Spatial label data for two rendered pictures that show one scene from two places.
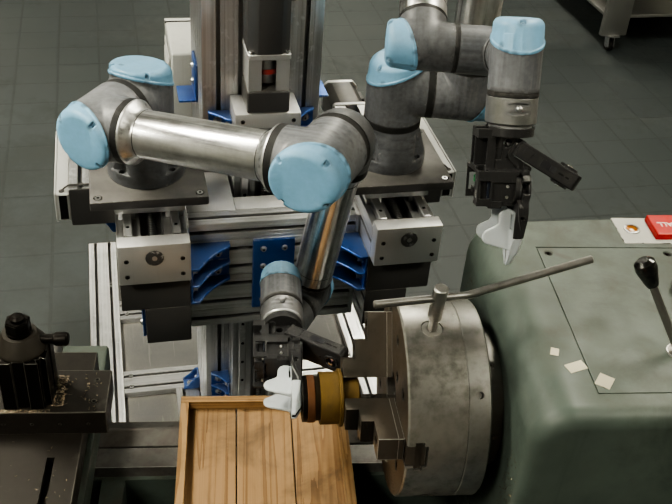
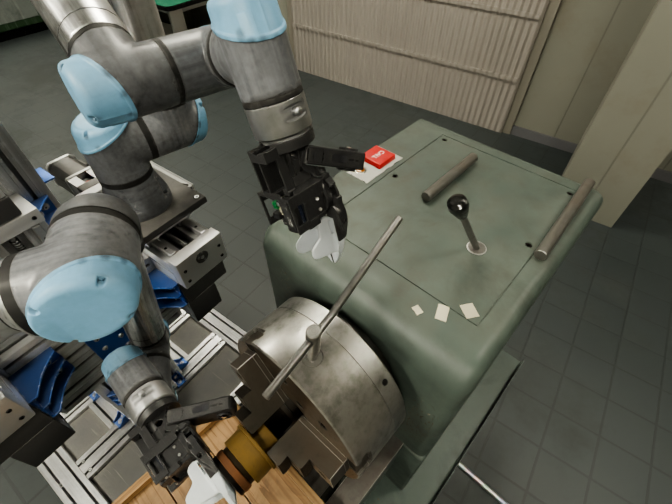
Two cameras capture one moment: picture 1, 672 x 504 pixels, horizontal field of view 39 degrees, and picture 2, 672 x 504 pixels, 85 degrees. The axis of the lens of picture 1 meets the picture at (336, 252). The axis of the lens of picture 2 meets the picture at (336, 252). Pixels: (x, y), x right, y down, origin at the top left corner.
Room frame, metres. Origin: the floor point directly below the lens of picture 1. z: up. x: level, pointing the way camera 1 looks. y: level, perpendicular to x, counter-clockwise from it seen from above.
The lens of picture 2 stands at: (0.89, -0.02, 1.76)
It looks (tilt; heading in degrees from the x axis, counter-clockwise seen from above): 48 degrees down; 321
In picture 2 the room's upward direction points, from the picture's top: straight up
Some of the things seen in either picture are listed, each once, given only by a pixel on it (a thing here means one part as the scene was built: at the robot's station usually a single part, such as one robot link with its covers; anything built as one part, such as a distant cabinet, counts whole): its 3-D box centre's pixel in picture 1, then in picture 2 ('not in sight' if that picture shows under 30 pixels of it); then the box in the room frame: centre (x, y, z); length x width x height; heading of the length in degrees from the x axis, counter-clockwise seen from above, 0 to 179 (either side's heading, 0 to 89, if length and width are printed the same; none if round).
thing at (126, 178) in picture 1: (145, 147); not in sight; (1.61, 0.39, 1.21); 0.15 x 0.15 x 0.10
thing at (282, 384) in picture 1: (282, 387); (205, 489); (1.09, 0.07, 1.10); 0.09 x 0.06 x 0.03; 7
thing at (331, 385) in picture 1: (329, 397); (249, 453); (1.10, -0.01, 1.08); 0.09 x 0.09 x 0.09; 9
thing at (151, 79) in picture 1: (140, 94); not in sight; (1.60, 0.39, 1.33); 0.13 x 0.12 x 0.14; 160
